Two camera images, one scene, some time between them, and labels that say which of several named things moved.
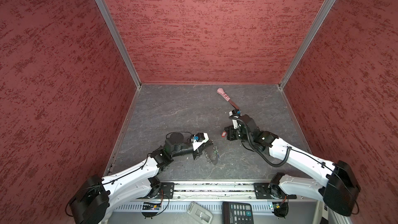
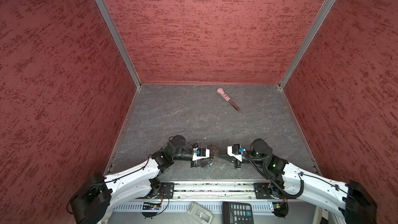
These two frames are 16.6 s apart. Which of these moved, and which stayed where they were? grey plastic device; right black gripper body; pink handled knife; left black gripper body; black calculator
Moved: right black gripper body; left black gripper body
Stayed: pink handled knife; black calculator; grey plastic device
